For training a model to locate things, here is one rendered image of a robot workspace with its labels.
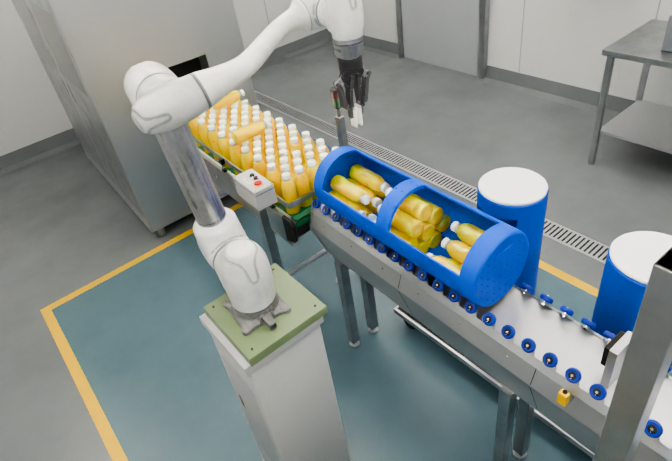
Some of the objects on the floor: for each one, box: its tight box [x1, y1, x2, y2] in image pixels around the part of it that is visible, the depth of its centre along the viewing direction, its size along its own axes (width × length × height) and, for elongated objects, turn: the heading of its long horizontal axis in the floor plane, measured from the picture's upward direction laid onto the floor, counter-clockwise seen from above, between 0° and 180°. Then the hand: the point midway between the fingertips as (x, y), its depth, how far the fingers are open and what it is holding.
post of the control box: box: [255, 208, 282, 268], centre depth 270 cm, size 4×4×100 cm
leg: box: [334, 259, 360, 348], centre depth 272 cm, size 6×6×63 cm
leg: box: [493, 385, 517, 461], centre depth 205 cm, size 6×6×63 cm
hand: (356, 115), depth 167 cm, fingers closed
